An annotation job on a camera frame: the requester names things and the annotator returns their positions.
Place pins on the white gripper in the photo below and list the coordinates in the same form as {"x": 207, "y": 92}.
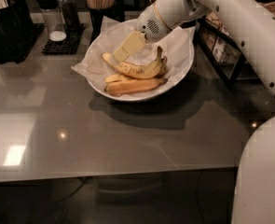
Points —
{"x": 148, "y": 22}

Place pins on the white bowl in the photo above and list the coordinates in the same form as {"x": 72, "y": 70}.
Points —
{"x": 162, "y": 87}

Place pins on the spotted yellow banana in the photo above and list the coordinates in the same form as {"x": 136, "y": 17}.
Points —
{"x": 154, "y": 69}

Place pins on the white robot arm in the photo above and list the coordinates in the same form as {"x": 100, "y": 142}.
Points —
{"x": 252, "y": 27}

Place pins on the small middle yellow banana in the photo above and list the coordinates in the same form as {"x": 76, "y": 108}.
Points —
{"x": 116, "y": 78}

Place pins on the front orange-yellow banana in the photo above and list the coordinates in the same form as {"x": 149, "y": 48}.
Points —
{"x": 134, "y": 86}

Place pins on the white paper liner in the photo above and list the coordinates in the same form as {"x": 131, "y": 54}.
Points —
{"x": 106, "y": 47}

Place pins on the cup of wooden stirrers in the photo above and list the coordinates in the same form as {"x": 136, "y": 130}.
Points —
{"x": 98, "y": 9}

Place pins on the dark glass shaker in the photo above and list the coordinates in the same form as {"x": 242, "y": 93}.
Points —
{"x": 69, "y": 12}

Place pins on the large black rubber mat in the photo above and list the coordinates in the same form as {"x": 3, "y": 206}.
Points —
{"x": 25, "y": 47}

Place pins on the black condiment caddy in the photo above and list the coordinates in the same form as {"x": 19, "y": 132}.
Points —
{"x": 16, "y": 26}

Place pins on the black wire packet rack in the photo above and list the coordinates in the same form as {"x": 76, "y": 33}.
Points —
{"x": 223, "y": 53}

